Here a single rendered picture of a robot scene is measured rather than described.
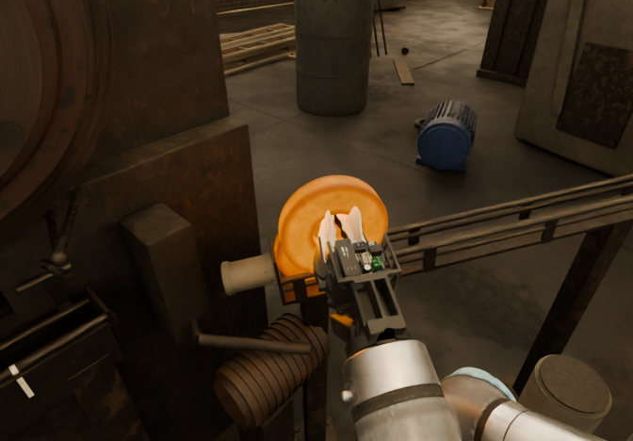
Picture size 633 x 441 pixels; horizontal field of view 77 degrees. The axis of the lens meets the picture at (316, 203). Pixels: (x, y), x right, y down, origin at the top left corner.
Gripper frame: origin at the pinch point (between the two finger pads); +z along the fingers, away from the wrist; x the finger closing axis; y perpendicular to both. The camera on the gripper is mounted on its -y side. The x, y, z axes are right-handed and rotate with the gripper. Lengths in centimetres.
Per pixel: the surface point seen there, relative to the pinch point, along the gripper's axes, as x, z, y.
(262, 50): -26, 370, -179
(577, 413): -37, -27, -27
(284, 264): 6.7, 3.8, -16.7
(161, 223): 24.9, 8.2, -6.4
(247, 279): 13.3, 2.6, -17.5
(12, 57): 28.1, 0.7, 25.8
